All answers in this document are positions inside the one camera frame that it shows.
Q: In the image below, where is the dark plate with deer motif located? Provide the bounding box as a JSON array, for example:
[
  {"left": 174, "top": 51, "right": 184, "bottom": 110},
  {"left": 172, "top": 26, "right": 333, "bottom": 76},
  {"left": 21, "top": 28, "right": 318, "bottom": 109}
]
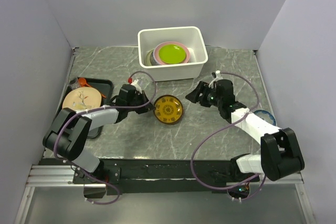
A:
[{"left": 149, "top": 50, "right": 156, "bottom": 66}]

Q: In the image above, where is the blue plate with bamboo mat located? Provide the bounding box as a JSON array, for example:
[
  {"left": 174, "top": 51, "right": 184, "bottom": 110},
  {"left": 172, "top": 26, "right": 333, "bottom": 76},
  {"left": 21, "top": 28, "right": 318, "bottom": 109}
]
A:
[{"left": 151, "top": 58, "right": 160, "bottom": 66}]

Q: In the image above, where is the green plate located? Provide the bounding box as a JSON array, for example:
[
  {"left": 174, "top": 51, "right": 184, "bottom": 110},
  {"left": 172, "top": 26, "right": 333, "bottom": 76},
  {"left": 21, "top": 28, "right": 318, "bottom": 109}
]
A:
[{"left": 159, "top": 44, "right": 186, "bottom": 64}]

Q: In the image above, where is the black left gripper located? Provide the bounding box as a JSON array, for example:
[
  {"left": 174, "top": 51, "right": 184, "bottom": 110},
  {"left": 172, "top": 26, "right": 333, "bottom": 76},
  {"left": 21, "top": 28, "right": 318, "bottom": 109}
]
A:
[{"left": 127, "top": 90, "right": 156, "bottom": 114}]

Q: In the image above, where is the clear glass cup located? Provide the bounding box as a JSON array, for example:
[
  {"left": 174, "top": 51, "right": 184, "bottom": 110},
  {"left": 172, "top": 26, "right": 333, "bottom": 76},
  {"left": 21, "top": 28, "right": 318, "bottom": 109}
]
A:
[{"left": 68, "top": 78, "right": 81, "bottom": 90}]

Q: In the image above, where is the aluminium frame rail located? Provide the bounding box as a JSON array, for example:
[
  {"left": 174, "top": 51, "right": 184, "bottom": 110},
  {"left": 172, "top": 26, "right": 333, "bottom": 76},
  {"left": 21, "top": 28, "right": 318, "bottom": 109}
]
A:
[{"left": 26, "top": 163, "right": 79, "bottom": 187}]

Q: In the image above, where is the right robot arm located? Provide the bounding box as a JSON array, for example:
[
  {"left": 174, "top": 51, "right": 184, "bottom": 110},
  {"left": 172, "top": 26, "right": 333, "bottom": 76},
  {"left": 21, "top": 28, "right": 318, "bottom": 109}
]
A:
[{"left": 186, "top": 79, "right": 305, "bottom": 181}]

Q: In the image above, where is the cream plate with branch motif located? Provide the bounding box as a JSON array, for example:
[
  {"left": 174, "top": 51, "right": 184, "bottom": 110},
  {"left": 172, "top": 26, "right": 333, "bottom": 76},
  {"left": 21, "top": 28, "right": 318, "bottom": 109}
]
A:
[{"left": 145, "top": 50, "right": 153, "bottom": 66}]

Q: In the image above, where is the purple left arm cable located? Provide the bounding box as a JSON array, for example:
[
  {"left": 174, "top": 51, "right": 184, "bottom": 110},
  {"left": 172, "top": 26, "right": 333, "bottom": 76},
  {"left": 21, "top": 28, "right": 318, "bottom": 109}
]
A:
[{"left": 53, "top": 70, "right": 158, "bottom": 206}]

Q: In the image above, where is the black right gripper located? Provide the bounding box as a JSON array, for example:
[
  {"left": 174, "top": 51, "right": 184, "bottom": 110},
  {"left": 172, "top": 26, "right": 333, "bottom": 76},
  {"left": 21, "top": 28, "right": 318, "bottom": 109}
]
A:
[{"left": 185, "top": 81, "right": 223, "bottom": 108}]

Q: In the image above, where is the white plastic bin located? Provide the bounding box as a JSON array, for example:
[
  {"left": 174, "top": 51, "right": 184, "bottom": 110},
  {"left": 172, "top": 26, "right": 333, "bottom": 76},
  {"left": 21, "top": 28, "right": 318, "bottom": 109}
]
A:
[{"left": 138, "top": 26, "right": 208, "bottom": 81}]

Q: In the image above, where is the black plastic tray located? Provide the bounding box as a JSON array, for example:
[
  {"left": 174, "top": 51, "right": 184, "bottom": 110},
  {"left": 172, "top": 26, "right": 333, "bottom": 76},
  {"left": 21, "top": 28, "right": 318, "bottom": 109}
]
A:
[{"left": 49, "top": 77, "right": 114, "bottom": 140}]

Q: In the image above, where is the beige plate with bird motif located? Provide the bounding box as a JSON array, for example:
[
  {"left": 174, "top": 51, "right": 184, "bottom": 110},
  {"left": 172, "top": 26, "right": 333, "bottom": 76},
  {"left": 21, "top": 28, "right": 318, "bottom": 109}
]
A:
[{"left": 62, "top": 87, "right": 102, "bottom": 111}]

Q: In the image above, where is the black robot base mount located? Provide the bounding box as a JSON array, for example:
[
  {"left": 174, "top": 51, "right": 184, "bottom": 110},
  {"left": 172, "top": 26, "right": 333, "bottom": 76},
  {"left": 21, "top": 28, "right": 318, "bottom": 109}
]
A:
[{"left": 73, "top": 159, "right": 252, "bottom": 199}]

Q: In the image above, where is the pink plate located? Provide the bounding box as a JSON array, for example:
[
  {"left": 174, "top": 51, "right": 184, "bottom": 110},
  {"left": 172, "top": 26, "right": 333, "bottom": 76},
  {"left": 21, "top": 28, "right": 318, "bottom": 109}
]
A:
[{"left": 153, "top": 41, "right": 190, "bottom": 65}]

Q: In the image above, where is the orange measuring scoop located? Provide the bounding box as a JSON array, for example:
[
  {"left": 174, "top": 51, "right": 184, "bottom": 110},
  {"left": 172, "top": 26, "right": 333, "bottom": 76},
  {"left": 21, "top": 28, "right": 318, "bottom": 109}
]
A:
[{"left": 78, "top": 78, "right": 91, "bottom": 88}]

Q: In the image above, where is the blue white patterned bowl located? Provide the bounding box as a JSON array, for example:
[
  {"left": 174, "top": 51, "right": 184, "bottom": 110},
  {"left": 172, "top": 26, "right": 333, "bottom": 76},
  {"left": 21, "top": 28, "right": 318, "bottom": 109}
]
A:
[{"left": 254, "top": 110, "right": 277, "bottom": 126}]

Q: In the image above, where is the yellow brown patterned plate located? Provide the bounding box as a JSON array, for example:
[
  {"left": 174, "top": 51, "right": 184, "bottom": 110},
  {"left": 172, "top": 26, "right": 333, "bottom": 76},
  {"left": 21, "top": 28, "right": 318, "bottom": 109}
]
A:
[{"left": 153, "top": 94, "right": 184, "bottom": 125}]

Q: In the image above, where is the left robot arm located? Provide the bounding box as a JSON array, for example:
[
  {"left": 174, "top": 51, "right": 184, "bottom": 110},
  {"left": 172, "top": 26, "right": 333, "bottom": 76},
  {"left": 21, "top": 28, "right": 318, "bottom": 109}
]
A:
[{"left": 43, "top": 84, "right": 155, "bottom": 183}]

